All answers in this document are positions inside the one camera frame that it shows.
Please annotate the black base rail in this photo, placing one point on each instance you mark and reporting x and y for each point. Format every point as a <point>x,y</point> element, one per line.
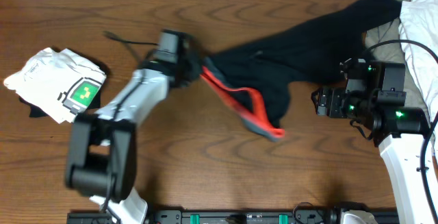
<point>303,213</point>

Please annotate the beige garment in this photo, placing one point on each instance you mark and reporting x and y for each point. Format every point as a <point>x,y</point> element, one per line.
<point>394,53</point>

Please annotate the black leggings red waistband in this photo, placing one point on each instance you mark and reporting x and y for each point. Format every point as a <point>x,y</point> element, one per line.
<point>253,78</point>

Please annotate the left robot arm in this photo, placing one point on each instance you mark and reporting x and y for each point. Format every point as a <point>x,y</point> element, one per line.
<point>102,154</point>

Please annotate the folded white graphic t-shirt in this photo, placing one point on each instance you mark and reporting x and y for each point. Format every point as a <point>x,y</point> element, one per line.
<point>62,84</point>

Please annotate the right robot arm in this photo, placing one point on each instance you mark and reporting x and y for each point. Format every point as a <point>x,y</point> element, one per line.
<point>402,135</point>

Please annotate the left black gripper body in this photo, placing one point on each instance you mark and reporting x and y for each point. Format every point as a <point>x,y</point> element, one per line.
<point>193,66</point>

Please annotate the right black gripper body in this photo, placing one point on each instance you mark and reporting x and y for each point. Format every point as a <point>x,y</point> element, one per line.
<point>339,103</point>

